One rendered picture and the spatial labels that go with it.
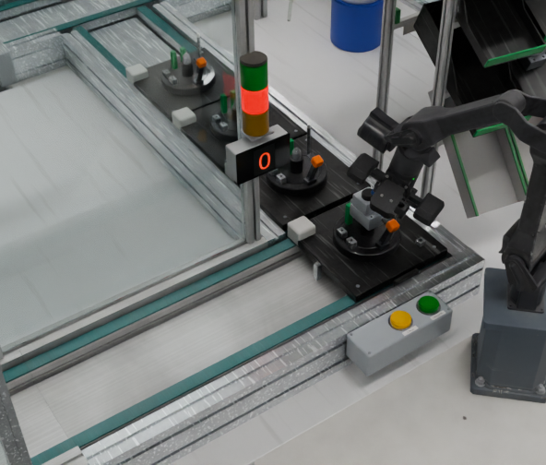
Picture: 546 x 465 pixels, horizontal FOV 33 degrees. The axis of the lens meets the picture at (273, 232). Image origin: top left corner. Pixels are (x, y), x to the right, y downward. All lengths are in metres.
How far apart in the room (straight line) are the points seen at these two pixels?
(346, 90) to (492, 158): 0.67
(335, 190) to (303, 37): 0.86
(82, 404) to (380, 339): 0.57
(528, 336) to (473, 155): 0.47
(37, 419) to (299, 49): 1.45
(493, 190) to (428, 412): 0.52
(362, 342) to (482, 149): 0.53
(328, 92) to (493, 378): 1.07
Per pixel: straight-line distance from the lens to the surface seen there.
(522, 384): 1.84
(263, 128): 1.74
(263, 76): 1.68
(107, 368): 1.82
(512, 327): 1.71
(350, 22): 2.72
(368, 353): 1.76
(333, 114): 2.51
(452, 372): 1.88
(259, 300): 1.90
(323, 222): 2.00
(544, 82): 2.05
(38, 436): 1.75
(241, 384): 1.71
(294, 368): 1.77
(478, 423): 1.81
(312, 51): 2.78
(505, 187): 2.06
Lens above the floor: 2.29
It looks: 42 degrees down
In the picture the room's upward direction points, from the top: 1 degrees counter-clockwise
